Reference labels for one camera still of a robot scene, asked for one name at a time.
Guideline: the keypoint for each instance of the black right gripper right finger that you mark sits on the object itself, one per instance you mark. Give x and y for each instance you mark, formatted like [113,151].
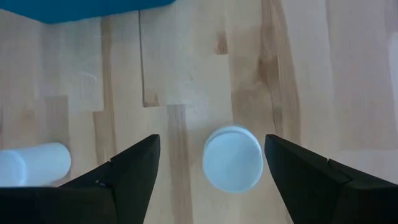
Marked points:
[311,186]

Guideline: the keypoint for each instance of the blue plastic basket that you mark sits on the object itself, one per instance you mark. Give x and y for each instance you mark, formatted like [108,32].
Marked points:
[77,9]

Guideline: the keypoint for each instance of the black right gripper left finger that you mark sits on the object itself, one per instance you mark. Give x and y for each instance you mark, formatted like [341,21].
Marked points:
[130,183]

